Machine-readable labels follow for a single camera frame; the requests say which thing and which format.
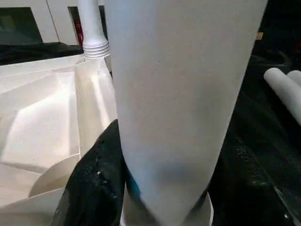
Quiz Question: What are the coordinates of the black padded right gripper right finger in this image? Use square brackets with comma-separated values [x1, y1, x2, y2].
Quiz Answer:
[208, 135, 301, 226]

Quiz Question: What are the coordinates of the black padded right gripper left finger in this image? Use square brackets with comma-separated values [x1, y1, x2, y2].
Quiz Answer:
[54, 119, 129, 226]

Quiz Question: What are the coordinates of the white plastic table top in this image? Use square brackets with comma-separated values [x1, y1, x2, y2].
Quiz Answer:
[0, 54, 125, 226]

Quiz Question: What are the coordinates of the black work mat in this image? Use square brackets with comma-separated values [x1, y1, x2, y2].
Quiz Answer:
[0, 41, 301, 226]

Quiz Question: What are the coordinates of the white glass-door cabinet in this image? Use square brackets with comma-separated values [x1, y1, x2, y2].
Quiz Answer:
[0, 0, 109, 47]

